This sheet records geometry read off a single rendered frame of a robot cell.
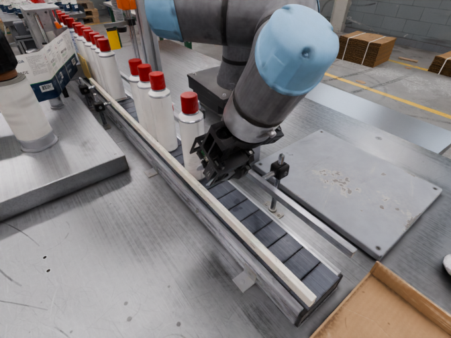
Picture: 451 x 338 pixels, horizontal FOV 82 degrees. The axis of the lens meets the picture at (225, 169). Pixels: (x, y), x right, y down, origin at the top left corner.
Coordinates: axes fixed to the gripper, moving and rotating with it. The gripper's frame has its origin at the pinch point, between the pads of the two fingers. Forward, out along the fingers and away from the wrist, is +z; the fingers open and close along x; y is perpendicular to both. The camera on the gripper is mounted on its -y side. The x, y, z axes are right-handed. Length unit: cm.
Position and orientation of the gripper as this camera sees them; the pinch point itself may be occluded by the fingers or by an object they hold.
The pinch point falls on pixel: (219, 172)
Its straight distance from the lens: 55.1
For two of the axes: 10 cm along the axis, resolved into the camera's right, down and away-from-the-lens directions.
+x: 5.3, 8.2, -2.0
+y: -7.9, 3.9, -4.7
